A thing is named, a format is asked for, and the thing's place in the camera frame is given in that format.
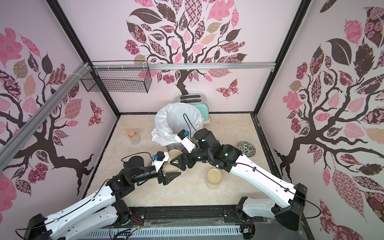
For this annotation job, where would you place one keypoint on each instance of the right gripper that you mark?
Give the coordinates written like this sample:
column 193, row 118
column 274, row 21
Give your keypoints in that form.
column 186, row 158

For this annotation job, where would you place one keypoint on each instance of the black wire basket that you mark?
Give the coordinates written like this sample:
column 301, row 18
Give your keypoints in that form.
column 118, row 77

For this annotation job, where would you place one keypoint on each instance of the grey mesh trash bin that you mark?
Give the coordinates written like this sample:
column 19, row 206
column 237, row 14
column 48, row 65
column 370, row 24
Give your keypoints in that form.
column 175, row 146

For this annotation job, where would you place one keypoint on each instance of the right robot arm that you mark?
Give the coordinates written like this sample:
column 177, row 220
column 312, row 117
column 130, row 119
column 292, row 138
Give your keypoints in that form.
column 286, row 202

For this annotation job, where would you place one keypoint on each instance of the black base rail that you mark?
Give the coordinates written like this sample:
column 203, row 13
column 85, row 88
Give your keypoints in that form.
column 220, row 215

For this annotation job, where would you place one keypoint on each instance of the glass jar with rice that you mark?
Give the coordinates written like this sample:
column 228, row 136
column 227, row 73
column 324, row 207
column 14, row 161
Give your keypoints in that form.
column 168, row 168

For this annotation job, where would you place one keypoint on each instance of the small bottle with cork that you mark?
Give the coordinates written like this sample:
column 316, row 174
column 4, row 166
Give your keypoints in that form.
column 134, row 137

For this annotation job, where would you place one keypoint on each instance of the patterned ceramic bowl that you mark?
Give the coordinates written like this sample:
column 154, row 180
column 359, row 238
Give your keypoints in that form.
column 247, row 149

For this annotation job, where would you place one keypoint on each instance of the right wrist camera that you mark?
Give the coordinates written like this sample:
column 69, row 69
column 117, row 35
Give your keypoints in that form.
column 183, row 137

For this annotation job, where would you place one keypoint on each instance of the right glass jar beige lid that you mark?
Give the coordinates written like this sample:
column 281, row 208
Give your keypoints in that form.
column 213, row 178

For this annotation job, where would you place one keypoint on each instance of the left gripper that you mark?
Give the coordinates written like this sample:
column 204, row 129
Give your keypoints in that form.
column 167, row 179

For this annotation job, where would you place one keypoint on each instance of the aluminium rail back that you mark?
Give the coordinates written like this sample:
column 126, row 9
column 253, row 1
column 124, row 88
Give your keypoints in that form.
column 160, row 67

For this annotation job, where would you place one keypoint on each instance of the white slotted cable duct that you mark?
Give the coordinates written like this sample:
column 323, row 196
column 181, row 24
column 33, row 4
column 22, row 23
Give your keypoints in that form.
column 166, row 233

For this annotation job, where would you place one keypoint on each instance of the aluminium rail left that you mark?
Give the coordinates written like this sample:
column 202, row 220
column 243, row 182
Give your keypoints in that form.
column 13, row 146

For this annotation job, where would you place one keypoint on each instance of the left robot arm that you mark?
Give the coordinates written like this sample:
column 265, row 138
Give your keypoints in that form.
column 102, row 208

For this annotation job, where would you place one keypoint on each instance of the white plastic trash bag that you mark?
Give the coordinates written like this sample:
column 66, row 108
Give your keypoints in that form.
column 172, row 119

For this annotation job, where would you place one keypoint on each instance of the mint green toaster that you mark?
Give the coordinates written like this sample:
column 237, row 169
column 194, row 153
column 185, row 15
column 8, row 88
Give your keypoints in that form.
column 198, row 101

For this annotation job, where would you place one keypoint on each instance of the aluminium rail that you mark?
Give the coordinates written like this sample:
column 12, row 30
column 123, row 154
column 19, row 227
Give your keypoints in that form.
column 160, row 67
column 13, row 146

